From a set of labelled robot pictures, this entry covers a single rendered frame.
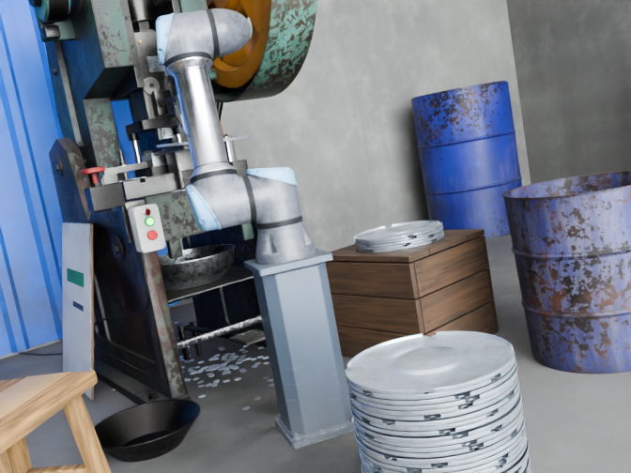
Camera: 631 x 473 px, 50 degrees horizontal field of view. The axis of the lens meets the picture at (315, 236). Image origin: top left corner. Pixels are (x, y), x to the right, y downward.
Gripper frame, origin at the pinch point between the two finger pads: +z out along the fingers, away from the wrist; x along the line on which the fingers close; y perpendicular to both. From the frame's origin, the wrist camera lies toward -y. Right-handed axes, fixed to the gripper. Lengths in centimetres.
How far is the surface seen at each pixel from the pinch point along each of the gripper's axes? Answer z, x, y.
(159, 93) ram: -16.3, 3.1, 12.4
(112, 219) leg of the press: 20.6, 26.9, 14.2
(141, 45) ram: -32.5, 4.5, 15.4
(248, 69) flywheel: -20.9, -33.0, 14.9
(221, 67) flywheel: -26, -34, 37
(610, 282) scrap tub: 57, -58, -101
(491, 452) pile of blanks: 60, 21, -130
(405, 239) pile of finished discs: 43, -43, -43
